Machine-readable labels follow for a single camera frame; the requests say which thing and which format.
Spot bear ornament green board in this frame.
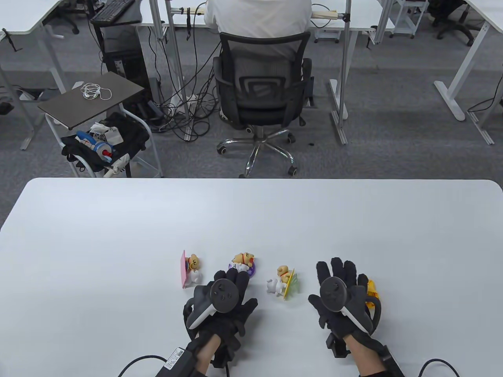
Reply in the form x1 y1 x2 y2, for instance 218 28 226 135
266 265 299 301

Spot white wire cart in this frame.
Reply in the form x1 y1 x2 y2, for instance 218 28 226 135
389 0 429 39

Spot white office desk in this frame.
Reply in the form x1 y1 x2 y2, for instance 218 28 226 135
0 0 65 150
434 0 503 145
136 0 395 120

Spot black forearm electronics box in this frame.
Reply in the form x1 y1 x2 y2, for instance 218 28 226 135
155 346 197 377
379 345 405 377

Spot person's right forearm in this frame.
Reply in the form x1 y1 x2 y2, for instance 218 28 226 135
348 336 387 377

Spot blue red white toy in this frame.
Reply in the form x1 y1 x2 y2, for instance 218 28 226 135
76 131 115 162

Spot black white handheld controller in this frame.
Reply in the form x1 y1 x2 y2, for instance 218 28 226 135
319 276 374 335
188 279 241 330

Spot black cable bundle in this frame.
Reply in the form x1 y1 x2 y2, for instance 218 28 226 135
147 24 220 142

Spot white power strip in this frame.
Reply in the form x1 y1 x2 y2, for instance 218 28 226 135
171 94 201 118

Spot yellow dusting cloth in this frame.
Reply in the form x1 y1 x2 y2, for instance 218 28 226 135
365 280 380 311

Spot person's right hand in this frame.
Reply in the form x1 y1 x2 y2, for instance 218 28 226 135
308 257 382 341

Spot white crumpled plastic bag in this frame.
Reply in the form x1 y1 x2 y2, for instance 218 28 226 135
90 123 123 144

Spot black wrist camera block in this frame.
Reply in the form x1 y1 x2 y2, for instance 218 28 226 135
212 334 241 370
325 332 351 359

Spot bear ornament purple base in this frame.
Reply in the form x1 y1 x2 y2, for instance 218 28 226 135
228 252 257 278

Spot white earphones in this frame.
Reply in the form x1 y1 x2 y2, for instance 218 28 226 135
81 82 112 101

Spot black keyboard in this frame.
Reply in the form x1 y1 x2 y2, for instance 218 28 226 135
90 0 136 23

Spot person's left hand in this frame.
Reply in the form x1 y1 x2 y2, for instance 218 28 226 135
182 269 259 348

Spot dark top white cart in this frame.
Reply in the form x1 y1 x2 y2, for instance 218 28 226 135
38 71 164 179

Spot black glove cable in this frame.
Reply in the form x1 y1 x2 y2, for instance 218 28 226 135
419 358 461 377
118 355 167 377

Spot black swivel chair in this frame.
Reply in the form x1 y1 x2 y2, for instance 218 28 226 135
42 0 103 35
426 0 482 47

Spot person's left forearm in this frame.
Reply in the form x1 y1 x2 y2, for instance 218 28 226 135
195 336 222 377

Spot black computer tower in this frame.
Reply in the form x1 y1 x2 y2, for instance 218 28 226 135
101 27 153 102

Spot black bag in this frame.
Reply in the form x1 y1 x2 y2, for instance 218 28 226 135
61 112 151 173

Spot bear ornament pink board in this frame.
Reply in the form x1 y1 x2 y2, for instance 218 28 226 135
180 250 204 289

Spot black mesh office chair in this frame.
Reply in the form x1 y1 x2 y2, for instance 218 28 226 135
212 31 315 178

